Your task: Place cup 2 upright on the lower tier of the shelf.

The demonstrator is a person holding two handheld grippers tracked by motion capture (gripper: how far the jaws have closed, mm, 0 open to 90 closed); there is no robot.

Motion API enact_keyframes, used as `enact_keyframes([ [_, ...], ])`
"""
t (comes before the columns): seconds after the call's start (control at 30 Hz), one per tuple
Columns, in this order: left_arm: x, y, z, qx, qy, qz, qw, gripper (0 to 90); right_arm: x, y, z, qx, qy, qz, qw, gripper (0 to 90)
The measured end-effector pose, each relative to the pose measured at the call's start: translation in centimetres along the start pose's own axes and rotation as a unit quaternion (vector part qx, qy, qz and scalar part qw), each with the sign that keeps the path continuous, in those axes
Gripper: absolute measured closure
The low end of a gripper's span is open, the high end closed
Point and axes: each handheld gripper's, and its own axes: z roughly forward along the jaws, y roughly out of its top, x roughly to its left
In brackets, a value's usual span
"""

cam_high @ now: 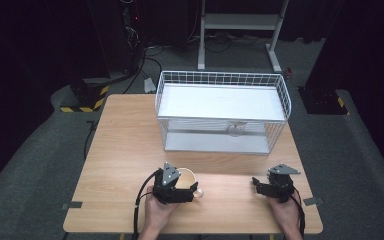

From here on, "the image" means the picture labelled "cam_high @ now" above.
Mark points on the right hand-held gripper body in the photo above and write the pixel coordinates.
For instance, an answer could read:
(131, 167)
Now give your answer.
(281, 186)

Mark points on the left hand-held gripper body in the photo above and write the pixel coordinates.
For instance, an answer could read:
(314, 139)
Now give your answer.
(169, 186)

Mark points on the cream ceramic cup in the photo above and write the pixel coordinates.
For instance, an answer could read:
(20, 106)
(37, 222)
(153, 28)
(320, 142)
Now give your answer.
(184, 180)

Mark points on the person's left hand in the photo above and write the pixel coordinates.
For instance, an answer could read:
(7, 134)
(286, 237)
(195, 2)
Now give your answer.
(159, 210)

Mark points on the person's right hand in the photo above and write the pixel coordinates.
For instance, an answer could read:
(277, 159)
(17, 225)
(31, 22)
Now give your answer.
(285, 213)

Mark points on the grey tape piece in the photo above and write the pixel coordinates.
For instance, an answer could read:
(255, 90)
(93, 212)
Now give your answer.
(313, 201)
(72, 205)

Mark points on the clear glass cup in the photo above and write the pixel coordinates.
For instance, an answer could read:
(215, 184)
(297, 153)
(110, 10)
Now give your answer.
(236, 129)

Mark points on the black striped stand base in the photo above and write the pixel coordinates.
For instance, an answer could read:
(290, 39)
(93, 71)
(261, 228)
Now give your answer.
(323, 101)
(86, 96)

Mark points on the grey power box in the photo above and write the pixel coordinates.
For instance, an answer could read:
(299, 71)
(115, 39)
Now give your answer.
(149, 85)

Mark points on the small red object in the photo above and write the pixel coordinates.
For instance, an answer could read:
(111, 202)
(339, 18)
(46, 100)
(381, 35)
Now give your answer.
(288, 72)

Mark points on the dark equipment tower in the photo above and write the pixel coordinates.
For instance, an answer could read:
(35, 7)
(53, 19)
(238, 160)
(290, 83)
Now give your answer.
(131, 33)

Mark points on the white metal stand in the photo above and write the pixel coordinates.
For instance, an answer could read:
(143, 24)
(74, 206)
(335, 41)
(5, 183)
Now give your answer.
(240, 21)

